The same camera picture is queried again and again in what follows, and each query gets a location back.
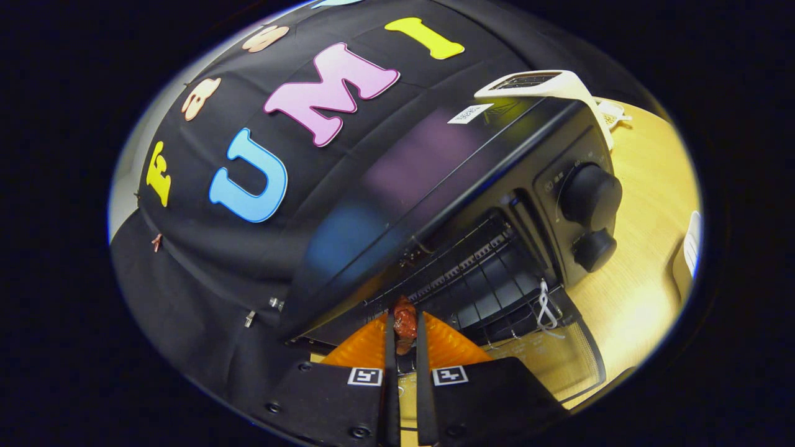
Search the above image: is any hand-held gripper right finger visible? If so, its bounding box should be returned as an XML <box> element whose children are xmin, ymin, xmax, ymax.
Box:
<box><xmin>415</xmin><ymin>310</ymin><xmax>569</xmax><ymax>447</ymax></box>

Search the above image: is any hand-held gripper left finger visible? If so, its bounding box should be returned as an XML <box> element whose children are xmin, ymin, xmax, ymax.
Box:
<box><xmin>264</xmin><ymin>312</ymin><xmax>401</xmax><ymax>447</ymax></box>

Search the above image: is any reddish-brown bacon strip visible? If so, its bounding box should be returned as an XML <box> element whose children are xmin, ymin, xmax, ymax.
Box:
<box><xmin>390</xmin><ymin>295</ymin><xmax>419</xmax><ymax>356</ymax></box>

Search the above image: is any black toaster oven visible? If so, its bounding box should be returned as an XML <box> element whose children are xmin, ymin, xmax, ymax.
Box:
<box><xmin>286</xmin><ymin>93</ymin><xmax>624</xmax><ymax>405</ymax></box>

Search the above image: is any white pop-up toaster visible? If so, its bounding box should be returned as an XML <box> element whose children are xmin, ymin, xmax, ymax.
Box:
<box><xmin>474</xmin><ymin>70</ymin><xmax>616</xmax><ymax>150</ymax></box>

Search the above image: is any black backdrop cloth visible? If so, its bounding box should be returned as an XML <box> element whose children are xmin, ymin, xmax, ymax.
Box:
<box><xmin>111</xmin><ymin>0</ymin><xmax>671</xmax><ymax>429</ymax></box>

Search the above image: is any small white dish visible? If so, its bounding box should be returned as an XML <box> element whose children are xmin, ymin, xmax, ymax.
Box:
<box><xmin>673</xmin><ymin>211</ymin><xmax>702</xmax><ymax>302</ymax></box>

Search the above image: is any white string tie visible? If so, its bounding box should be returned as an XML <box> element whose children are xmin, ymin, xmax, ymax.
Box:
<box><xmin>537</xmin><ymin>279</ymin><xmax>566</xmax><ymax>339</ymax></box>

